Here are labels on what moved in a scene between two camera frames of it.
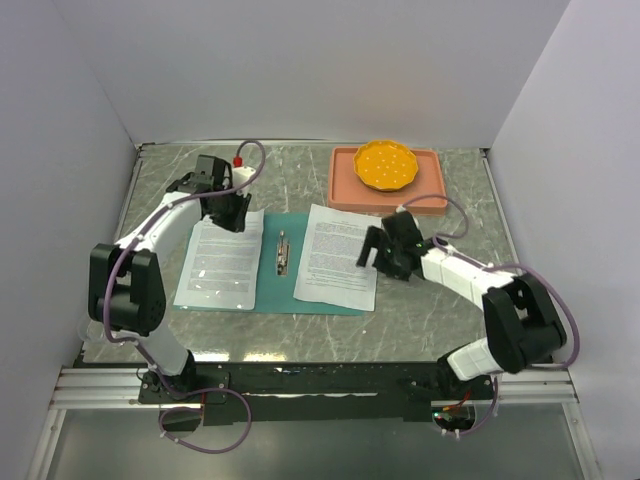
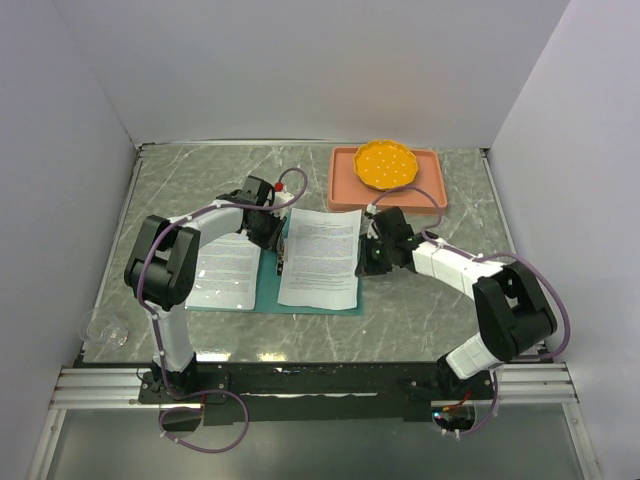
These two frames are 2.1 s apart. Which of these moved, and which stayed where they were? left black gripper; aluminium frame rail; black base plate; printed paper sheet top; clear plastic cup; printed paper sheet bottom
Moved: left black gripper; printed paper sheet bottom
Stayed: black base plate; aluminium frame rail; printed paper sheet top; clear plastic cup
